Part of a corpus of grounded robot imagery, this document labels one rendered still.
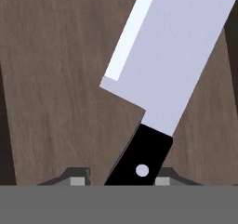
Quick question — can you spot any black-handled cleaver knife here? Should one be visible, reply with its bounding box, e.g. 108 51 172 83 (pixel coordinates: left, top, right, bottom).
99 0 238 187

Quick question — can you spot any brown wooden drawer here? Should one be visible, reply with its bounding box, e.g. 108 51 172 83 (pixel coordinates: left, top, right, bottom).
0 0 238 187

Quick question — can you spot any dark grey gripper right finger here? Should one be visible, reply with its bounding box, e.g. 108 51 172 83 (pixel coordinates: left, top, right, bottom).
153 167 203 187

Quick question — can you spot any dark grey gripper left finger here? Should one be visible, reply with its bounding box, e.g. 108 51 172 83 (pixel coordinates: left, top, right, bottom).
37 167 92 187

